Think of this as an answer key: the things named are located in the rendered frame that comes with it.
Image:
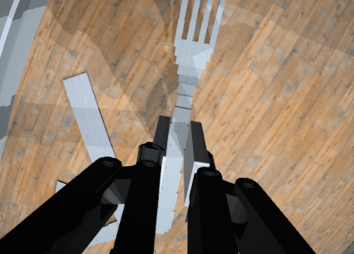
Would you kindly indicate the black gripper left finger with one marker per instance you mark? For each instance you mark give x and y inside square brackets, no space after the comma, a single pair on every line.
[70,219]

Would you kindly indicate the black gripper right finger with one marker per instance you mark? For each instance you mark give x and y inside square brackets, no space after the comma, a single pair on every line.
[211,220]

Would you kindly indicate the silver fork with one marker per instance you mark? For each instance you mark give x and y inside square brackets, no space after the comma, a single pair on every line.
[191,58]

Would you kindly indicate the grey spoon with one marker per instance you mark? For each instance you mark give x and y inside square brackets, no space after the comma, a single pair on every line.
[107,233]

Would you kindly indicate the grey cutlery tray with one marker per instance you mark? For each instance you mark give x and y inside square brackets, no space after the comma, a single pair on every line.
[17,57]

